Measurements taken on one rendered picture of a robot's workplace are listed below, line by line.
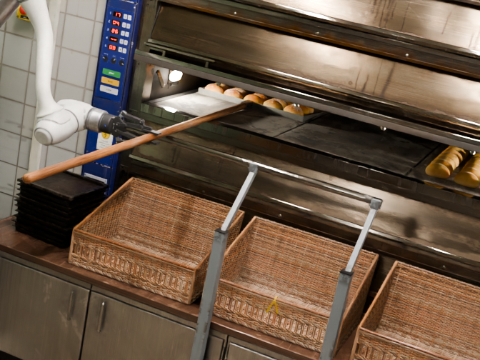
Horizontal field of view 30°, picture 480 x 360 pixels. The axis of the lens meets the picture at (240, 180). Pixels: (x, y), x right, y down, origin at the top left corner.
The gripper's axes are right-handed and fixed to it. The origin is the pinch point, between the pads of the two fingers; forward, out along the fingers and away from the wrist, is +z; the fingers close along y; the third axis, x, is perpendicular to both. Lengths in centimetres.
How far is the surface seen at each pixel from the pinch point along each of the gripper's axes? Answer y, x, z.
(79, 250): 57, -7, -27
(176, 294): 59, -1, 21
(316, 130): 1, -91, 38
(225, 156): 2.8, -12.8, 26.0
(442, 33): -57, -49, 89
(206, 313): 56, 10, 39
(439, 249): 25, -48, 109
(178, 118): 3, -50, -13
